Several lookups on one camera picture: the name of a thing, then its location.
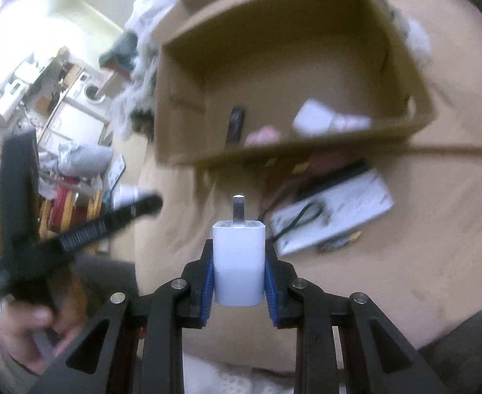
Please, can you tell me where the white USB wall charger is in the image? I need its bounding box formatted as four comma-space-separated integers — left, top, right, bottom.
212, 195, 266, 307

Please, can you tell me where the white box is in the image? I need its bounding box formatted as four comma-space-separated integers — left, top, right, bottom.
267, 168, 394, 256

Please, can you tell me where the person's left hand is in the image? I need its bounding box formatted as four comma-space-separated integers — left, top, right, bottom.
0, 269, 91, 375

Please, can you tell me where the grey stuffed bag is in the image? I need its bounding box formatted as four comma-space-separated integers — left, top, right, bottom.
57, 142, 114, 179

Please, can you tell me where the white washing machine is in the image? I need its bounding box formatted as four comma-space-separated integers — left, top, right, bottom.
65, 70, 111, 121

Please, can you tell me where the white crumpled duvet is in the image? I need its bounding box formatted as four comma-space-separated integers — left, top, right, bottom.
110, 0, 182, 139

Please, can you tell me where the black remote control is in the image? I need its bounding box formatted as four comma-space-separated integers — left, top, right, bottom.
226, 106, 245, 145

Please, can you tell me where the pink plush toy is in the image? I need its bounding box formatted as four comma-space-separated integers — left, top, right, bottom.
244, 125, 281, 147

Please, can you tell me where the teal upholstered chair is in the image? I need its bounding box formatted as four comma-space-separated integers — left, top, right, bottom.
98, 31, 137, 80

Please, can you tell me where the tan bed sheet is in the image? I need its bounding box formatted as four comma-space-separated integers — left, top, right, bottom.
135, 0, 482, 347

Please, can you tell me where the brown cardboard box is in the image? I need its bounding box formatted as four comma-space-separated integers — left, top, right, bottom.
154, 0, 436, 165

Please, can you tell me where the black cable loop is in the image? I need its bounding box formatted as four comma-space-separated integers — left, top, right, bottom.
257, 202, 326, 241

